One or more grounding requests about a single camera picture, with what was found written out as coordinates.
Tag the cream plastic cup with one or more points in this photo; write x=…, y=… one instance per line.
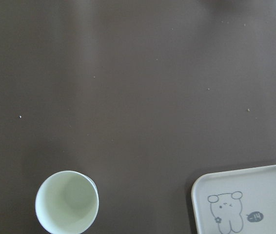
x=67, y=202

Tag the cream rabbit tray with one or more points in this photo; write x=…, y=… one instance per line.
x=236, y=202

